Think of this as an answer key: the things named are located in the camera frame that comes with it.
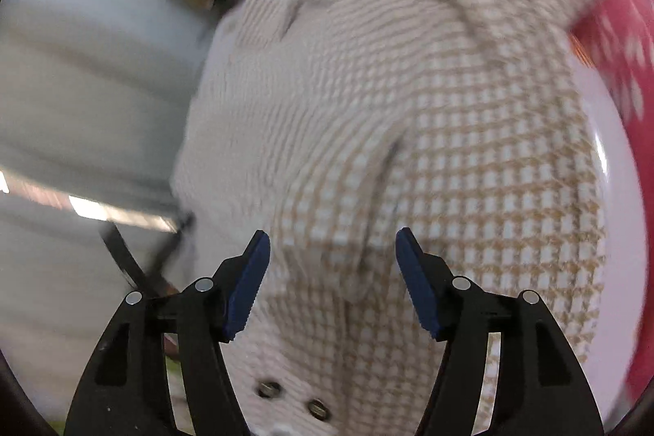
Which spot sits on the beige checked knit sweater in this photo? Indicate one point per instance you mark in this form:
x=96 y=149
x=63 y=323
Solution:
x=408 y=109

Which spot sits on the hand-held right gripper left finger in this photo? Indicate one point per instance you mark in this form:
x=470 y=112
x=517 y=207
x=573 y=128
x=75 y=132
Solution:
x=250 y=283

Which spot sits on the pink floral fleece blanket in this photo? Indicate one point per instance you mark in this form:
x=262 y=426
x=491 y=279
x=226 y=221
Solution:
x=628 y=58

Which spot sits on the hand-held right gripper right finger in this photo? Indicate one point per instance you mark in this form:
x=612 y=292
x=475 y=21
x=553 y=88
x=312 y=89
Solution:
x=416 y=283

